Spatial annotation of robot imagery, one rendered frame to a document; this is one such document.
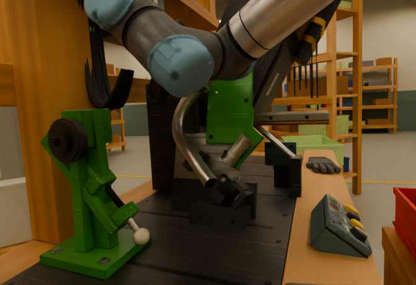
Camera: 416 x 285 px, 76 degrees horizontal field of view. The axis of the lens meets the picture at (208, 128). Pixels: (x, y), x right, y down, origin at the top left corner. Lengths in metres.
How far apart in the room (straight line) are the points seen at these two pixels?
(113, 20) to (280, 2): 0.22
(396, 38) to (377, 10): 1.03
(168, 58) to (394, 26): 10.17
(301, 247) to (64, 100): 0.57
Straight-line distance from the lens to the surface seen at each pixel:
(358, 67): 3.53
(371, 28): 10.22
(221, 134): 0.66
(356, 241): 0.55
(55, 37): 0.69
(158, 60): 0.34
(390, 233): 0.91
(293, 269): 0.50
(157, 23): 0.36
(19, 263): 0.68
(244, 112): 0.65
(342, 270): 0.52
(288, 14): 0.40
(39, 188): 0.70
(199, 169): 0.56
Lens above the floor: 1.17
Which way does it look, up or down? 6 degrees down
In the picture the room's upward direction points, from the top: 3 degrees counter-clockwise
